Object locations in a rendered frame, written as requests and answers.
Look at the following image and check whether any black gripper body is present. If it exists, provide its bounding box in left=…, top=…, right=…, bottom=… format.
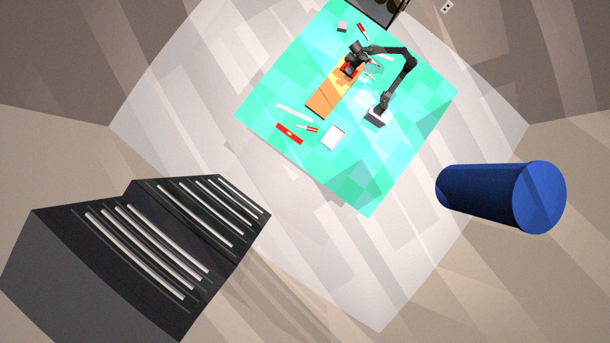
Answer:
left=343, top=57, right=361, bottom=77

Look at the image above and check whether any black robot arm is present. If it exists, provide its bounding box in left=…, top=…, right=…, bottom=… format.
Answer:
left=344, top=40, right=417, bottom=117

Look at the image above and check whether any red rectangular block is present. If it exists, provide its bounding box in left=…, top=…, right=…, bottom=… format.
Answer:
left=340, top=62, right=358, bottom=79

